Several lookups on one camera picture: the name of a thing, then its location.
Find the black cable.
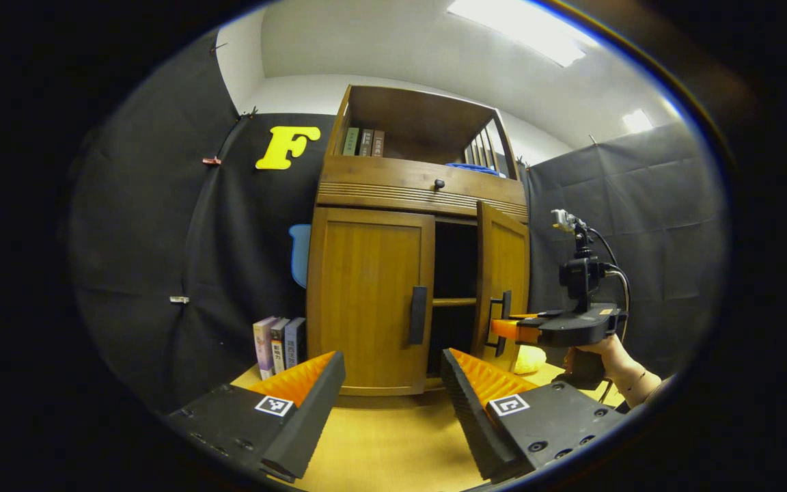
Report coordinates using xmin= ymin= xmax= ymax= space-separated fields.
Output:
xmin=588 ymin=228 xmax=631 ymax=342

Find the grey-blue book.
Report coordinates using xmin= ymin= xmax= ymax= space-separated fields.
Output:
xmin=284 ymin=317 xmax=307 ymax=370

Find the yellow soft object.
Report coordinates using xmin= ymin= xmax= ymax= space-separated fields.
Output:
xmin=515 ymin=345 xmax=548 ymax=375

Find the blue cloth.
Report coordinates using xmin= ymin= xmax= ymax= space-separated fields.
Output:
xmin=445 ymin=163 xmax=503 ymax=177

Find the wooden drawer with black knob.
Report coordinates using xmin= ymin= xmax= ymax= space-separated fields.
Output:
xmin=317 ymin=156 xmax=529 ymax=219

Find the large ceiling light panel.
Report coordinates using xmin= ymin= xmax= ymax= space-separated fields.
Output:
xmin=447 ymin=0 xmax=603 ymax=68

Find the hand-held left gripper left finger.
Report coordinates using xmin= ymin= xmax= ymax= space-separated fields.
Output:
xmin=161 ymin=351 xmax=346 ymax=484

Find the wooden double-door shoe cabinet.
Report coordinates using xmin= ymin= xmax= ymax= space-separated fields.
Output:
xmin=306 ymin=85 xmax=531 ymax=397

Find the wooden shoe cabinet door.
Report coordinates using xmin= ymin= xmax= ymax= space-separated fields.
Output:
xmin=307 ymin=207 xmax=435 ymax=397
xmin=470 ymin=201 xmax=531 ymax=373

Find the black backdrop cloth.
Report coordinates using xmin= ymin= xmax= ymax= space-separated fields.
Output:
xmin=69 ymin=31 xmax=729 ymax=414

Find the small ceiling light panel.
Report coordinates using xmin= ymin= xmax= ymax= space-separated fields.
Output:
xmin=622 ymin=109 xmax=654 ymax=134

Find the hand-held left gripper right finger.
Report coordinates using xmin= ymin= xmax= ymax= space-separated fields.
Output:
xmin=439 ymin=348 xmax=630 ymax=484

